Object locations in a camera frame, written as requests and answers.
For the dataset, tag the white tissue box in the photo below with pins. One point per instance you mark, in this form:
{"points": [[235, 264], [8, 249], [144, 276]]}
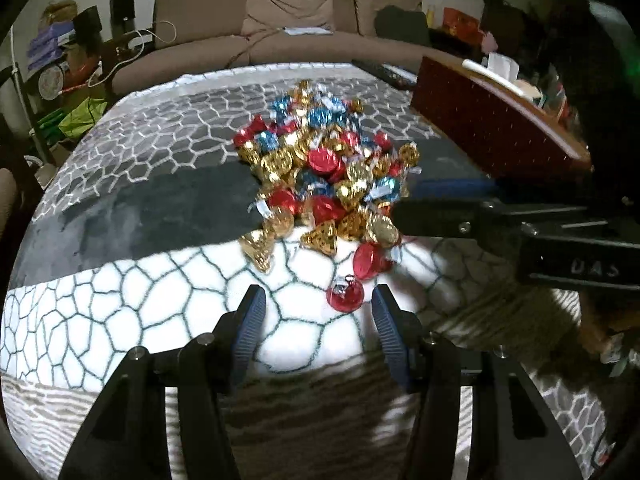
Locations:
{"points": [[503, 66]]}

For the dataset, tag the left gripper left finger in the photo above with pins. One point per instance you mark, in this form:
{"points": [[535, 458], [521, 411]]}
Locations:
{"points": [[220, 359]]}

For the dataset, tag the orange gift box background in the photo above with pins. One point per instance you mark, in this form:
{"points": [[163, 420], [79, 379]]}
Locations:
{"points": [[462, 26]]}

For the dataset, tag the large red gift box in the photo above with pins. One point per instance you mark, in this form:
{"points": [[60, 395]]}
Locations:
{"points": [[502, 133]]}

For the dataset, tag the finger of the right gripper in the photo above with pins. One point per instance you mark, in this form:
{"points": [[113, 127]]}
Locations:
{"points": [[446, 217], [448, 189]]}

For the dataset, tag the dark bag on sofa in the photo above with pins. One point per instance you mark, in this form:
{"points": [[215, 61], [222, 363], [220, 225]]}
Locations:
{"points": [[401, 25]]}

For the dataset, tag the black remote control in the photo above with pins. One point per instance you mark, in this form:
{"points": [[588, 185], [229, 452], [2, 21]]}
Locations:
{"points": [[395, 78]]}

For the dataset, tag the white papers on sofa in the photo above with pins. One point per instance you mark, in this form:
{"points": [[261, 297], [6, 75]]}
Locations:
{"points": [[307, 31]]}

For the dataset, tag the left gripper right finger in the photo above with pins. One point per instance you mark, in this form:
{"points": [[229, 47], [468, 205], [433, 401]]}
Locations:
{"points": [[416, 357]]}

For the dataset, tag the brown sofa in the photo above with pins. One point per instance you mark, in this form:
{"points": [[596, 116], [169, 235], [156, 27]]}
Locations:
{"points": [[197, 36]]}

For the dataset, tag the red round candy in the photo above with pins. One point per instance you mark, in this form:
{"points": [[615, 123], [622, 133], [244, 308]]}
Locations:
{"points": [[345, 294]]}

